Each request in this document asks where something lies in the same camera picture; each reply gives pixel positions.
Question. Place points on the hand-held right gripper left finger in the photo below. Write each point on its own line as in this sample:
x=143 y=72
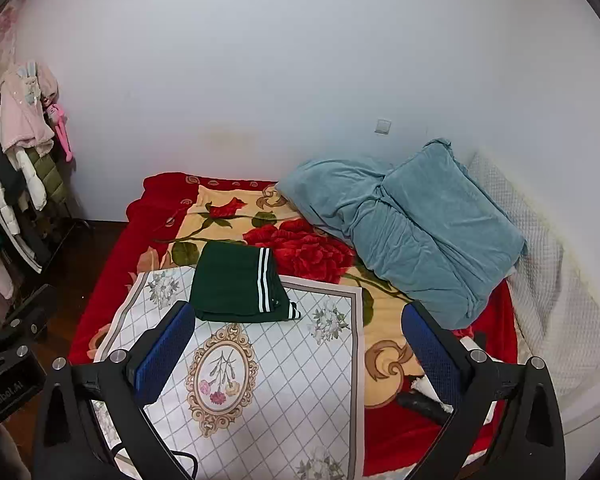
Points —
x=165 y=345

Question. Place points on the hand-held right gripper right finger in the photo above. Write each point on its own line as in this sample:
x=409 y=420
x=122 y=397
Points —
x=432 y=355

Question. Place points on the green jacket with cream sleeves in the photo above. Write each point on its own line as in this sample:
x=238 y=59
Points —
x=225 y=285

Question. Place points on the person's left forearm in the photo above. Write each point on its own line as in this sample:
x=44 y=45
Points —
x=10 y=455

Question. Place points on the black clothes rack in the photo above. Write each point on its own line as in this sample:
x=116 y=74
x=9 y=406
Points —
x=75 y=224

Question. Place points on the black cylindrical object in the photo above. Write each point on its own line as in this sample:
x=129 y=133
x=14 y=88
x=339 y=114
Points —
x=425 y=404

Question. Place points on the white puffer jacket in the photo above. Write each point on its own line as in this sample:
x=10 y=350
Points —
x=10 y=200

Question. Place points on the white diamond-pattern floral cloth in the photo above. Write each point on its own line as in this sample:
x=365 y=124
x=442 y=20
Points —
x=280 y=360

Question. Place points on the blue quilt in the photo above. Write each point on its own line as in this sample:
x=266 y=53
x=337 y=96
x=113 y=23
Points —
x=415 y=240

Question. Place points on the olive puffer jacket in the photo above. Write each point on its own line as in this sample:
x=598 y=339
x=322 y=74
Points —
x=45 y=180

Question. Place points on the white quilted bedspread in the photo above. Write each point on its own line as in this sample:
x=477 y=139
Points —
x=555 y=310

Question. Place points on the black hanging garment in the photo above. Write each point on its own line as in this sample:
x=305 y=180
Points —
x=0 y=160

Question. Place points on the red floral blanket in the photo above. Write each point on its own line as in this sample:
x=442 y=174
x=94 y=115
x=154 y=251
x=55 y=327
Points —
x=300 y=250

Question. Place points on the pink hooded jacket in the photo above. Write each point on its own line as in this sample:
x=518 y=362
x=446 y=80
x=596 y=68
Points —
x=22 y=105

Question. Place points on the white wall socket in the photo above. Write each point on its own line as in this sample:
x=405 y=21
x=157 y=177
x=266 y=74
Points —
x=383 y=127

